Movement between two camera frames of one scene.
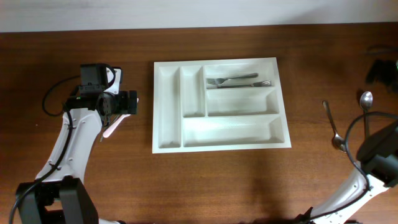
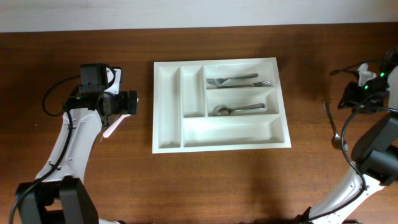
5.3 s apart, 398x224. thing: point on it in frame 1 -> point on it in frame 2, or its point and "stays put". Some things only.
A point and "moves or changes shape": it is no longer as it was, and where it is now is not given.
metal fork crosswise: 261,83 stays put
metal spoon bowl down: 337,140 stays put
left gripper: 125,106 stays put
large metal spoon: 365,101 moves or changes shape
